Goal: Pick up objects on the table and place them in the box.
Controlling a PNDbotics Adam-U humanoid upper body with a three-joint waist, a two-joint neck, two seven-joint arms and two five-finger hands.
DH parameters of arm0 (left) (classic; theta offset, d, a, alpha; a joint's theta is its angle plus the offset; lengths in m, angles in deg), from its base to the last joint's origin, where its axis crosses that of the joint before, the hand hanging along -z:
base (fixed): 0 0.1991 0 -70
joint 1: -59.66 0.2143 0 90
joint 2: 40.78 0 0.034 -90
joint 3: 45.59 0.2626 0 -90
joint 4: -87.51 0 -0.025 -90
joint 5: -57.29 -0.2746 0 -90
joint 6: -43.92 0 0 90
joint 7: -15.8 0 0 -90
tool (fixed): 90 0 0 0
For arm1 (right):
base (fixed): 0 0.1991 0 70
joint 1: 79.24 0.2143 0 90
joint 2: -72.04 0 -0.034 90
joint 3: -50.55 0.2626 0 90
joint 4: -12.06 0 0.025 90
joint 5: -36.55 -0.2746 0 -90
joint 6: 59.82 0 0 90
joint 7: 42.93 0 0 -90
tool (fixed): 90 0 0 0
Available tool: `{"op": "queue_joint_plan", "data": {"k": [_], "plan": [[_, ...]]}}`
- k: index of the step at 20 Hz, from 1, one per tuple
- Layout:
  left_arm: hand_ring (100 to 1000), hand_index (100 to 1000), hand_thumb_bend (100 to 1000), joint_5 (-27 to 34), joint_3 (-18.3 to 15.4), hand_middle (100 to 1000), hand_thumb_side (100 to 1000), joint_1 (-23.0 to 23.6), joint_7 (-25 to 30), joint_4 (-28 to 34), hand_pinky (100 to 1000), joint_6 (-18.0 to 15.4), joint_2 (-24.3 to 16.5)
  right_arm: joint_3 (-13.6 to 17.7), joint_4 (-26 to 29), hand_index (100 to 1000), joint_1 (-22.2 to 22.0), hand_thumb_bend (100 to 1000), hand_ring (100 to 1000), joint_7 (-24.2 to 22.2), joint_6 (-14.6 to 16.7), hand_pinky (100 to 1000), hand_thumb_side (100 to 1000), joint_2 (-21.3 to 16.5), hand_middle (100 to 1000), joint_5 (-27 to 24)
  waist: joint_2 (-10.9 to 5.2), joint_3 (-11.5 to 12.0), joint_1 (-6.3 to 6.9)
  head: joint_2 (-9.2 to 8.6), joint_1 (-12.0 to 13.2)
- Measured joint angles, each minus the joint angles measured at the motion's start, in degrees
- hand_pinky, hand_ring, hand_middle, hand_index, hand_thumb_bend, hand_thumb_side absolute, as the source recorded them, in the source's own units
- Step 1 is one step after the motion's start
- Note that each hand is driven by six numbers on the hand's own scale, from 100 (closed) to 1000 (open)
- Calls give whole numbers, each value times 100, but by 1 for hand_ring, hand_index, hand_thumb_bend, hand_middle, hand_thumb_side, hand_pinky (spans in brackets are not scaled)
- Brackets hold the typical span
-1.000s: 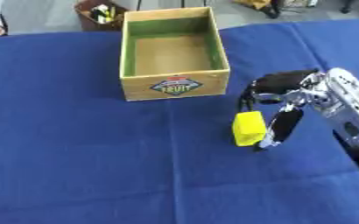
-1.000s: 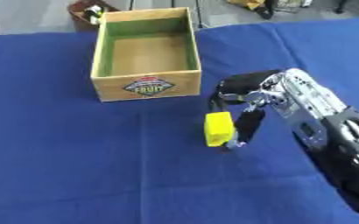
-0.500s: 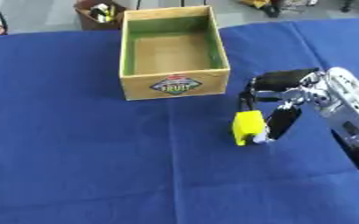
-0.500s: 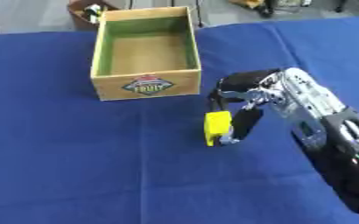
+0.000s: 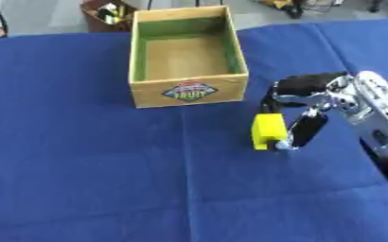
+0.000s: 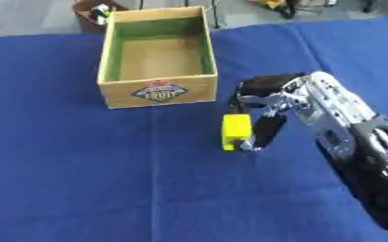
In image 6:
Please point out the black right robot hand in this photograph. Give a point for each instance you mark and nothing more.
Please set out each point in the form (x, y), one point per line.
(263, 85)

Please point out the yellow block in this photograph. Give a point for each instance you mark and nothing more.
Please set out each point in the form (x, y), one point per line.
(236, 127)

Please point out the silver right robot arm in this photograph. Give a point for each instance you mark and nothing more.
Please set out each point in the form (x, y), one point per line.
(346, 126)

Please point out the tan cardboard box green inside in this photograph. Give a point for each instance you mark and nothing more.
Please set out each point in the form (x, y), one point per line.
(157, 60)

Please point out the brown box with toys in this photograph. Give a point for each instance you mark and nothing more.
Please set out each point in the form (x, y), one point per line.
(95, 14)

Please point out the yellow and black equipment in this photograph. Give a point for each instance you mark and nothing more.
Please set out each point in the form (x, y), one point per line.
(280, 5)

